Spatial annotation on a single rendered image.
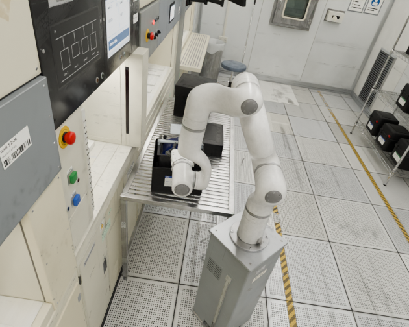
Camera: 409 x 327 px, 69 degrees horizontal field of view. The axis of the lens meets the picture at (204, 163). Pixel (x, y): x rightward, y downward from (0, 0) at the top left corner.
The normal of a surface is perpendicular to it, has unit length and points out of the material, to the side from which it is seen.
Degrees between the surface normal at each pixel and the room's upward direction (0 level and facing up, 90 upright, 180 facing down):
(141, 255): 0
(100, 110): 90
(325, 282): 0
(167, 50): 90
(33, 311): 0
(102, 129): 90
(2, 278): 90
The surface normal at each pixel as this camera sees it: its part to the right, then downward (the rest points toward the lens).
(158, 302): 0.15, -0.80
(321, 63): -0.08, 0.58
